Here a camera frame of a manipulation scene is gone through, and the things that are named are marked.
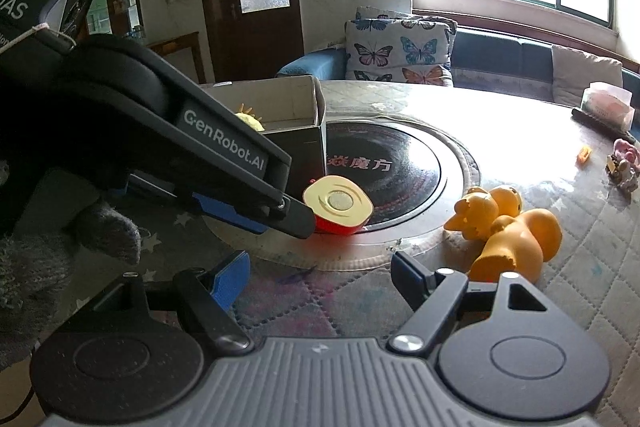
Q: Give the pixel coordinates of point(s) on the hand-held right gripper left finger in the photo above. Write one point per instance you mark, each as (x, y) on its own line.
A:
(231, 277)

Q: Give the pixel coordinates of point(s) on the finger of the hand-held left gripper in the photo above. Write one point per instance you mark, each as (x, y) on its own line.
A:
(295, 219)
(227, 212)

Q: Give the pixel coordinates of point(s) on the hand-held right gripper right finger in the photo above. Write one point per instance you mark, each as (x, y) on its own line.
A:
(406, 279)

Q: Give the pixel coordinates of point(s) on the red and cream round toy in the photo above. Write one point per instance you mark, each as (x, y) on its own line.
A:
(337, 207)

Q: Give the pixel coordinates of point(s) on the small orange rubber duck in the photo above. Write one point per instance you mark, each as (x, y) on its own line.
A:
(480, 212)

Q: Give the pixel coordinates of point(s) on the black cardboard box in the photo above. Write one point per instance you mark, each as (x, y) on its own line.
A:
(287, 99)

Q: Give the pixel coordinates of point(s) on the large orange rubber duck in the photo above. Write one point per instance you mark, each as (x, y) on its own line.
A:
(522, 242)

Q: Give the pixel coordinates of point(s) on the person's left hand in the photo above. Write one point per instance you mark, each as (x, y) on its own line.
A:
(107, 232)

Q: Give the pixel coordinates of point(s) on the wooden sideboard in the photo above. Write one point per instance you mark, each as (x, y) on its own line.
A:
(175, 47)

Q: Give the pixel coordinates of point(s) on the yellow plush toy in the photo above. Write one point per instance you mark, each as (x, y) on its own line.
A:
(251, 122)

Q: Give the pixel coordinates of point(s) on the black round induction cooktop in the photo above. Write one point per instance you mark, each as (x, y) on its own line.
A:
(395, 172)

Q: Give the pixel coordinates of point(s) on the butterfly print pillow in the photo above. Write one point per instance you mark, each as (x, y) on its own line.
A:
(385, 13)
(395, 52)

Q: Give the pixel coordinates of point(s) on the small orange block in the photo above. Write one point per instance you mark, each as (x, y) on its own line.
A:
(583, 156)

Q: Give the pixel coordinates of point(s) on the small figurine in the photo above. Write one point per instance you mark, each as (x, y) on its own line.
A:
(620, 172)

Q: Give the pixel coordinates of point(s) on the blue sofa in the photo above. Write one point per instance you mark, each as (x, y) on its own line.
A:
(500, 49)

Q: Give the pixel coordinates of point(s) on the pink small toy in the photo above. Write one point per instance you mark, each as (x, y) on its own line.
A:
(627, 151)

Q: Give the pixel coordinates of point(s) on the clear tissue box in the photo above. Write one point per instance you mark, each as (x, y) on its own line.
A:
(607, 104)

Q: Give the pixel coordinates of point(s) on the grey sofa cushion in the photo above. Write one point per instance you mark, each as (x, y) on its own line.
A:
(585, 74)

